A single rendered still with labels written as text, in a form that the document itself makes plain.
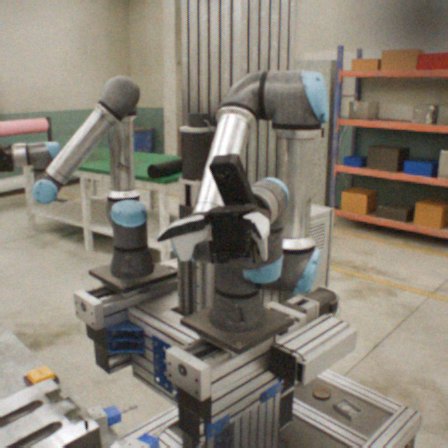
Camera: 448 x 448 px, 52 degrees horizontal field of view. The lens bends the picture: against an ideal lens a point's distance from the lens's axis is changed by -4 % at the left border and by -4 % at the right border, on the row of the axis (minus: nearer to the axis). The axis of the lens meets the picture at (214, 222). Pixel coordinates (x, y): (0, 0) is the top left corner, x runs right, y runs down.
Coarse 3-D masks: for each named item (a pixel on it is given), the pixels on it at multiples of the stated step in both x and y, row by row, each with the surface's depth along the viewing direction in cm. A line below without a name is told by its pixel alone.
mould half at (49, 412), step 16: (48, 384) 124; (0, 400) 117; (16, 400) 117; (32, 400) 117; (48, 400) 117; (64, 400) 117; (0, 416) 112; (32, 416) 112; (48, 416) 111; (0, 432) 107; (16, 432) 107; (64, 432) 106; (80, 432) 106; (96, 432) 108
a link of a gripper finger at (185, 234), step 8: (200, 216) 72; (176, 224) 69; (184, 224) 69; (192, 224) 69; (200, 224) 70; (168, 232) 67; (176, 232) 68; (184, 232) 69; (192, 232) 71; (200, 232) 72; (160, 240) 66; (176, 240) 69; (184, 240) 70; (192, 240) 71; (200, 240) 72; (176, 248) 70; (184, 248) 70; (192, 248) 71; (184, 256) 71
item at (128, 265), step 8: (120, 248) 156; (136, 248) 156; (144, 248) 159; (120, 256) 157; (128, 256) 156; (136, 256) 157; (144, 256) 159; (112, 264) 159; (120, 264) 157; (128, 264) 157; (136, 264) 157; (144, 264) 158; (152, 264) 162; (112, 272) 159; (120, 272) 156; (128, 272) 156; (136, 272) 156; (144, 272) 158; (152, 272) 162
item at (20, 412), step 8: (40, 400) 117; (24, 408) 115; (32, 408) 115; (8, 416) 112; (16, 416) 112; (0, 424) 110; (48, 424) 109; (56, 424) 109; (32, 432) 106; (40, 432) 107; (48, 432) 107; (24, 440) 105; (32, 440) 105; (40, 440) 104
